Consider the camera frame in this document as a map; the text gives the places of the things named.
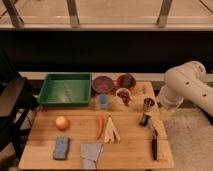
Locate dark eraser block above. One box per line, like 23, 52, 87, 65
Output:
121, 74, 134, 88

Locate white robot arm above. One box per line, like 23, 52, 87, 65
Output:
158, 61, 213, 117

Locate green plastic tray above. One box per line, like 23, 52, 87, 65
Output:
38, 73, 92, 107

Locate purple bowl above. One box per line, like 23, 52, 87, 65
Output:
92, 76, 114, 94

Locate blue plastic cup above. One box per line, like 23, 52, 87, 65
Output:
97, 94, 109, 109

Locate clear cup with red contents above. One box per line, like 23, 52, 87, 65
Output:
116, 88, 131, 106

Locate red bowl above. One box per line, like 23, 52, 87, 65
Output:
116, 74, 136, 90

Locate orange carrot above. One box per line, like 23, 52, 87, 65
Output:
97, 115, 104, 139

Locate metal cup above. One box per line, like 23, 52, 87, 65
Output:
143, 98, 155, 112

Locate yellow banana peel pieces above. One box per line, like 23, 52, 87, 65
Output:
104, 116, 121, 143

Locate small black clip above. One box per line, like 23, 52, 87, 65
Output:
139, 113, 150, 127

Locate orange round fruit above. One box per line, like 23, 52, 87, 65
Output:
55, 116, 70, 131

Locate grey folded cloth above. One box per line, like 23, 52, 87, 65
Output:
81, 143, 103, 170

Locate blue sponge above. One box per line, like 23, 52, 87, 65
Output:
53, 136, 70, 160

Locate black chair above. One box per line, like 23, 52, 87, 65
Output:
0, 49, 39, 159

